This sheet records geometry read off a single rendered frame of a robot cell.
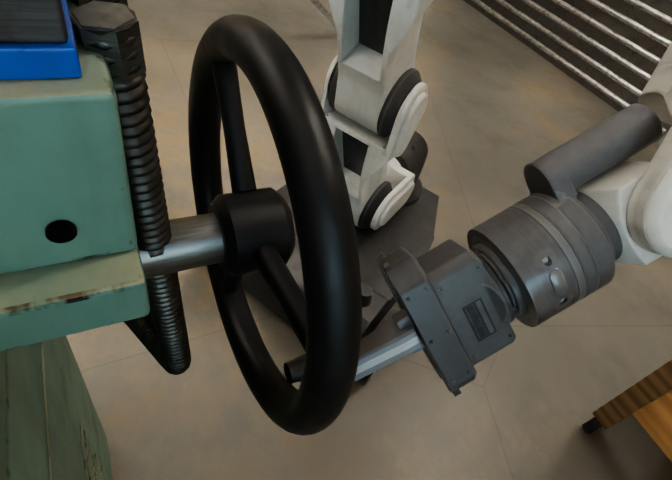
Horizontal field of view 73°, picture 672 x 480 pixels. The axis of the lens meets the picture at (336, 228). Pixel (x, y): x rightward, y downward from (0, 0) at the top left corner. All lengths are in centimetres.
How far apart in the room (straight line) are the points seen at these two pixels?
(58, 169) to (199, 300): 109
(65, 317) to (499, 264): 27
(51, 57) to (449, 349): 29
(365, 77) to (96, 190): 69
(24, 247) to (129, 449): 92
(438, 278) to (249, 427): 85
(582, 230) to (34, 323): 33
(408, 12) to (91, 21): 58
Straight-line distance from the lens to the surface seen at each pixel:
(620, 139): 40
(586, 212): 37
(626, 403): 132
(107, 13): 22
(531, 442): 135
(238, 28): 28
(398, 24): 76
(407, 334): 35
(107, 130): 20
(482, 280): 35
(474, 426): 128
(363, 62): 88
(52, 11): 19
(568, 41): 342
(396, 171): 126
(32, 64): 20
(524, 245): 35
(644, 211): 37
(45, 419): 53
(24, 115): 20
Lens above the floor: 106
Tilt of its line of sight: 44 degrees down
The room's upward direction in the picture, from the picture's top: 17 degrees clockwise
